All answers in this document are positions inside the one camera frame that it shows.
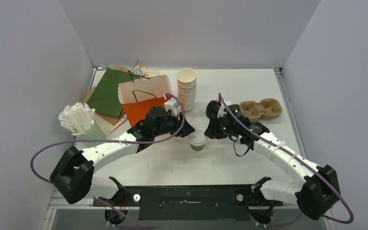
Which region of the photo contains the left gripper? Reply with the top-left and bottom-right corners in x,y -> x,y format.
153,110 -> 195,138

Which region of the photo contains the white plastic lid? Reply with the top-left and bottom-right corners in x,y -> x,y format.
188,129 -> 207,146

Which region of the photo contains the orange paper bag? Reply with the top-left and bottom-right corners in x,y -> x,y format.
118,75 -> 172,126

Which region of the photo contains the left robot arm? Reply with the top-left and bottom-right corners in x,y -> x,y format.
50,106 -> 195,206

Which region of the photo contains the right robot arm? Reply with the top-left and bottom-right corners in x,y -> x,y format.
204,101 -> 340,220

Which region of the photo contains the stack of paper cups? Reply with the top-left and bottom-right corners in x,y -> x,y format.
176,68 -> 196,112

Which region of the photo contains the stack of pulp cup carriers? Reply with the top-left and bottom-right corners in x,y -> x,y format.
240,98 -> 283,123

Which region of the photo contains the brown paper bags stack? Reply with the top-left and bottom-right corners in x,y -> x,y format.
82,59 -> 158,134

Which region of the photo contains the green paper bag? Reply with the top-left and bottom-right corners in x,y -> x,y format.
87,69 -> 139,117

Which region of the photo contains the green cup holder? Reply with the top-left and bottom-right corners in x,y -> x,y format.
74,122 -> 106,148

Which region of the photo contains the white wrapped straws bundle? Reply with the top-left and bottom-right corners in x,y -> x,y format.
58,103 -> 95,136

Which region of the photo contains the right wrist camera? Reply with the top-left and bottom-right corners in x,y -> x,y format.
217,99 -> 232,118

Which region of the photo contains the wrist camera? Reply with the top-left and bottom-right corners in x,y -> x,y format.
217,99 -> 232,118
164,98 -> 181,116

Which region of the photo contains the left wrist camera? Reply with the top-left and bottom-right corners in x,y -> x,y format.
164,98 -> 181,116

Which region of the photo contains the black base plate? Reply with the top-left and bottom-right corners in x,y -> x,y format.
106,184 -> 284,221

